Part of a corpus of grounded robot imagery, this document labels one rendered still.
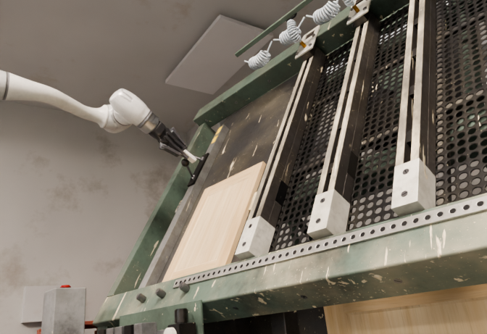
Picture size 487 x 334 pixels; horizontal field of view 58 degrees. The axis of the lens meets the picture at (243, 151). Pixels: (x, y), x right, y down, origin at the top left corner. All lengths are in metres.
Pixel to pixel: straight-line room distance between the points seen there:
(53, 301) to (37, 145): 3.83
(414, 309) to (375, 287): 0.20
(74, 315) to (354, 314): 1.05
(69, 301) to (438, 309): 1.28
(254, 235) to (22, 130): 4.52
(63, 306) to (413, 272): 1.30
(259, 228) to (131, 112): 0.80
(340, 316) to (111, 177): 4.56
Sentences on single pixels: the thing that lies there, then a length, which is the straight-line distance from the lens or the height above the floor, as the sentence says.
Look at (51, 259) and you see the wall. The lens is 5.18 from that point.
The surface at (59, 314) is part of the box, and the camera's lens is 1.83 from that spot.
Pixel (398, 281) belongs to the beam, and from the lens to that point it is 0.98.
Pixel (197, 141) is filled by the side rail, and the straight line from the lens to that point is 2.45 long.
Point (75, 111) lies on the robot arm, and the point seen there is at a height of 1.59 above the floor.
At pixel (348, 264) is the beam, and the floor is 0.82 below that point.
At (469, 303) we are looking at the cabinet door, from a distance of 1.13.
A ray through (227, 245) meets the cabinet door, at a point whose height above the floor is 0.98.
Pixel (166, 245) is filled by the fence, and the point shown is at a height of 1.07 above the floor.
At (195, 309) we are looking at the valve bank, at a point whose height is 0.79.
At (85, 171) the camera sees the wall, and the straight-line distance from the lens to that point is 5.52.
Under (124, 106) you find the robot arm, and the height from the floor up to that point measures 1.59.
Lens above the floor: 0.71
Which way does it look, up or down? 23 degrees up
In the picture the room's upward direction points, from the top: 6 degrees counter-clockwise
